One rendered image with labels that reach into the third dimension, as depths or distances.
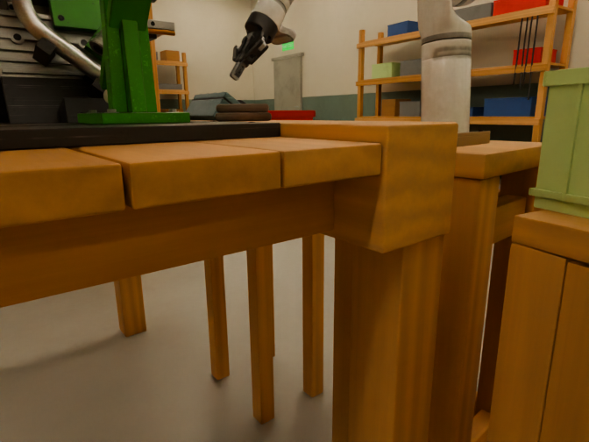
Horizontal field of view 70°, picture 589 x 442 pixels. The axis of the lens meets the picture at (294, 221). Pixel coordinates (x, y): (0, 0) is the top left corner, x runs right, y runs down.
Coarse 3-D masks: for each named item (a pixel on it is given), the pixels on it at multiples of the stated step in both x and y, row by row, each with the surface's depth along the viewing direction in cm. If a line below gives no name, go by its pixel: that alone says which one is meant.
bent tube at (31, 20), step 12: (12, 0) 71; (24, 0) 71; (24, 12) 71; (24, 24) 72; (36, 24) 72; (36, 36) 73; (48, 36) 73; (60, 36) 74; (60, 48) 74; (72, 48) 75; (72, 60) 75; (84, 60) 76; (84, 72) 77; (96, 72) 77
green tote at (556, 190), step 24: (552, 72) 51; (576, 72) 48; (552, 96) 52; (576, 96) 49; (552, 120) 52; (576, 120) 49; (552, 144) 52; (576, 144) 50; (552, 168) 53; (576, 168) 50; (552, 192) 53; (576, 192) 50
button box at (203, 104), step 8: (200, 96) 95; (208, 96) 92; (216, 96) 88; (224, 96) 86; (232, 96) 87; (192, 104) 96; (200, 104) 92; (208, 104) 89; (216, 104) 86; (192, 112) 94; (200, 112) 90; (208, 112) 88; (216, 112) 86
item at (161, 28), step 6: (12, 6) 83; (36, 6) 86; (42, 6) 86; (36, 12) 86; (42, 12) 86; (48, 12) 87; (150, 24) 100; (156, 24) 100; (162, 24) 101; (168, 24) 102; (150, 30) 100; (156, 30) 101; (162, 30) 102; (168, 30) 103; (174, 30) 103; (150, 36) 107; (156, 36) 108
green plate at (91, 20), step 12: (48, 0) 77; (60, 0) 78; (72, 0) 79; (84, 0) 80; (96, 0) 81; (60, 12) 77; (72, 12) 79; (84, 12) 80; (96, 12) 81; (60, 24) 77; (72, 24) 78; (84, 24) 80; (96, 24) 81
